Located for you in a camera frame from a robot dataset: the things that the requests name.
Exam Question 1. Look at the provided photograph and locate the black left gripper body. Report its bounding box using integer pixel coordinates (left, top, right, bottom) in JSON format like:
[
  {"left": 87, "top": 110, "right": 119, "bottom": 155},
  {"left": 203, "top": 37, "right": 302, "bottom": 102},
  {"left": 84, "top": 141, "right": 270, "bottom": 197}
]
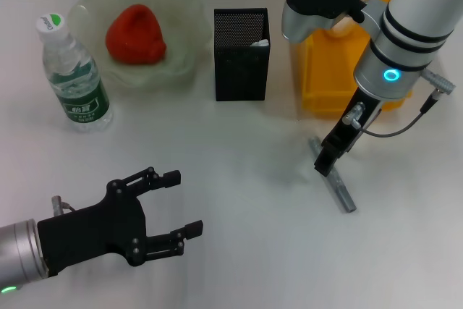
[{"left": 36, "top": 179, "right": 148, "bottom": 278}]

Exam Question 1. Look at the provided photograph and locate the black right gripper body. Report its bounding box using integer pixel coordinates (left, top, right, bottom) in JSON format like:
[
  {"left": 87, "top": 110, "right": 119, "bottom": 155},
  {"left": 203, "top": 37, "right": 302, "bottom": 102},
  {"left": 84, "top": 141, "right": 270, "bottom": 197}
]
[{"left": 320, "top": 87, "right": 383, "bottom": 155}]

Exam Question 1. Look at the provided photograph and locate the grey metal pen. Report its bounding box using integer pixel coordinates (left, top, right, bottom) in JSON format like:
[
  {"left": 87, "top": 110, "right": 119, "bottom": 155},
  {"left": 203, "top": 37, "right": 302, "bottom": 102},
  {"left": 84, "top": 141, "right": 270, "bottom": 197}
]
[{"left": 307, "top": 136, "right": 358, "bottom": 214}]

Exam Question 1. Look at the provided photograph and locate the white paper ball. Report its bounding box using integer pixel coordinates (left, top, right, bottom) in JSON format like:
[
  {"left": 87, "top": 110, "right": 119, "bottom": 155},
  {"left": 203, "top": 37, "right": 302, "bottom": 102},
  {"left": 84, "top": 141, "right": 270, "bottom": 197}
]
[{"left": 323, "top": 15, "right": 360, "bottom": 40}]

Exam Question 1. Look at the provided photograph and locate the clear water bottle green label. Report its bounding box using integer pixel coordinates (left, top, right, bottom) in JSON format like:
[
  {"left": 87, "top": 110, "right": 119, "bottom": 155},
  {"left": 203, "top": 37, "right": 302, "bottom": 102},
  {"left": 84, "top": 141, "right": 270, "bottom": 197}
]
[{"left": 35, "top": 12, "right": 114, "bottom": 134}]

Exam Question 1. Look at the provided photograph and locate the red-orange fruit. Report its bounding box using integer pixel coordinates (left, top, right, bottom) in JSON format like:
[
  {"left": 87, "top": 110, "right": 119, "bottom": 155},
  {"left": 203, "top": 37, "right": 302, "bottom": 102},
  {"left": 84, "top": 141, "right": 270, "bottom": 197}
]
[{"left": 105, "top": 4, "right": 168, "bottom": 67}]

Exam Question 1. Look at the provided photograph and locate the black mesh pen holder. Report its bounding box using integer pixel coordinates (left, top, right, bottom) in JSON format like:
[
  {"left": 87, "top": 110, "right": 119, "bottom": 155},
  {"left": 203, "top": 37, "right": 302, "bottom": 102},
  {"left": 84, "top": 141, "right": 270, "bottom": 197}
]
[{"left": 213, "top": 7, "right": 272, "bottom": 103}]

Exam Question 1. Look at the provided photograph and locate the pale green glass fruit plate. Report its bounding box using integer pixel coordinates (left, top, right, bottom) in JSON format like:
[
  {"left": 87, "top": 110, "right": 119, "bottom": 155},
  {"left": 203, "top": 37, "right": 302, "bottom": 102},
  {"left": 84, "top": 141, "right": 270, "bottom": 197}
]
[{"left": 67, "top": 0, "right": 214, "bottom": 93}]

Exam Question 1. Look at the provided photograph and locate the yellow plastic bin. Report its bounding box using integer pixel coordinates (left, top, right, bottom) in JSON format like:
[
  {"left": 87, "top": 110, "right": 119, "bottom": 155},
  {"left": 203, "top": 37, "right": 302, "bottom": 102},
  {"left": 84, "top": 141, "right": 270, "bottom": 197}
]
[{"left": 294, "top": 0, "right": 413, "bottom": 113}]

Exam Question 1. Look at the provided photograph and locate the right gripper connector cable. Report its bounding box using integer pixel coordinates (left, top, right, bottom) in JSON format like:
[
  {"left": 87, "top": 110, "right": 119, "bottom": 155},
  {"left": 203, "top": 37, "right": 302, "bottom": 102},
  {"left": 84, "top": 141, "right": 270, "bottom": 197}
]
[{"left": 341, "top": 67, "right": 456, "bottom": 139}]

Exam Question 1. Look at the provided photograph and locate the gripper connector cable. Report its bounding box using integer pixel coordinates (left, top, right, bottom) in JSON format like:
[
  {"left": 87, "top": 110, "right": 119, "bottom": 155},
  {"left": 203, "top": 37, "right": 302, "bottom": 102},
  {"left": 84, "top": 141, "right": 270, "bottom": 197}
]
[
  {"left": 50, "top": 195, "right": 77, "bottom": 216},
  {"left": 341, "top": 67, "right": 456, "bottom": 139}
]

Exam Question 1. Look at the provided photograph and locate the left gripper connector cable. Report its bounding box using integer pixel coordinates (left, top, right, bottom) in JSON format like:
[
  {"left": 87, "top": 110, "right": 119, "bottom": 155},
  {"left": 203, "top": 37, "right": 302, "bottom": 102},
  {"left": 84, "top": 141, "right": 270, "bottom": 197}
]
[{"left": 50, "top": 195, "right": 77, "bottom": 216}]

